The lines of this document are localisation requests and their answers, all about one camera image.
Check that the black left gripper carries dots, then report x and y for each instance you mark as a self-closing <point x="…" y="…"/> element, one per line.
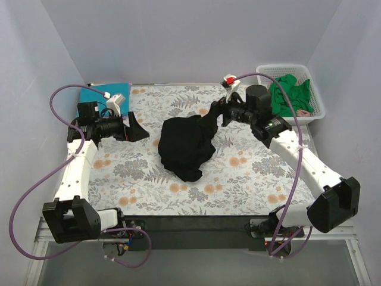
<point x="127" y="128"/>

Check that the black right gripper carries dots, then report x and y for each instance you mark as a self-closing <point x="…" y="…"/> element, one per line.
<point x="224" y="110"/>

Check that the black t shirt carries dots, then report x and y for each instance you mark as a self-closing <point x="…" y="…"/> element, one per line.
<point x="185" y="143"/>

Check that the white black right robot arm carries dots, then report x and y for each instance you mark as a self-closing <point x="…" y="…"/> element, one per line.
<point x="336" y="198"/>

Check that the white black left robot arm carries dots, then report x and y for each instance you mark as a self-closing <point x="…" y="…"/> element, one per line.
<point x="69" y="216"/>

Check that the floral patterned table mat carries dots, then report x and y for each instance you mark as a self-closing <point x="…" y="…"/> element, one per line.
<point x="243" y="177"/>

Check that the white plastic laundry basket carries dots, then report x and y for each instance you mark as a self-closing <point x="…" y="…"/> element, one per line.
<point x="301" y="73"/>

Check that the green t shirt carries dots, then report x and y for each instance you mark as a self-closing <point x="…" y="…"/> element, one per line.
<point x="299" y="96"/>

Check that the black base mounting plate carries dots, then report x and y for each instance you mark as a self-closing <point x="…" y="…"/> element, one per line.
<point x="206" y="232"/>

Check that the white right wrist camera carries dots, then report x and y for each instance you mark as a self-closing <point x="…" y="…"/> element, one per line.
<point x="230" y="83"/>

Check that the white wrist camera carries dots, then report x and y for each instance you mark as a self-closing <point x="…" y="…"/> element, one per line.
<point x="114" y="102"/>
<point x="230" y="83"/>

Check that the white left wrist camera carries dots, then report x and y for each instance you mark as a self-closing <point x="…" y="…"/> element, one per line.
<point x="114" y="102"/>

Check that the aluminium frame rail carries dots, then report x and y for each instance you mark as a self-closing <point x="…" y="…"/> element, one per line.
<point x="343" y="232"/>

